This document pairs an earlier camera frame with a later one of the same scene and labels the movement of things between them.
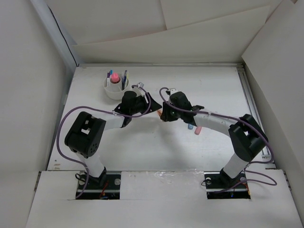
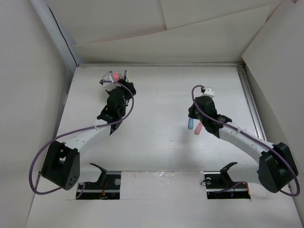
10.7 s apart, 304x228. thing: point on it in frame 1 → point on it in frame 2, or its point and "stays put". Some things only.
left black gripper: x=142 y=99 → x=127 y=94
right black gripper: x=166 y=116 → x=191 y=113
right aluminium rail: x=266 y=152 stays put
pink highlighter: x=198 y=130 stays put
